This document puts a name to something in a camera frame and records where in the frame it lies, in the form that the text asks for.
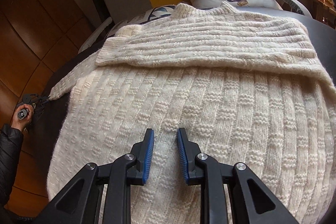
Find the cream knitted sweater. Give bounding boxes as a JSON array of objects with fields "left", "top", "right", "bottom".
[{"left": 47, "top": 3, "right": 335, "bottom": 223}]

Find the black jacket left forearm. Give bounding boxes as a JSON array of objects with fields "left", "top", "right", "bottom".
[{"left": 0, "top": 124, "right": 24, "bottom": 206}]

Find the person's left hand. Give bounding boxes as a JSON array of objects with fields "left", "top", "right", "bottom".
[{"left": 10, "top": 104, "right": 34, "bottom": 131}]

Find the black leather ottoman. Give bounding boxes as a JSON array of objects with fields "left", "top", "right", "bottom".
[{"left": 34, "top": 6, "right": 336, "bottom": 151}]

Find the geometric pattern cushion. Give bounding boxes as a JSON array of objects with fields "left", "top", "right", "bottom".
[{"left": 106, "top": 5, "right": 176, "bottom": 38}]

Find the wooden side table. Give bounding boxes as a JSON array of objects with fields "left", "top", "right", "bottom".
[{"left": 309, "top": 0, "right": 335, "bottom": 29}]

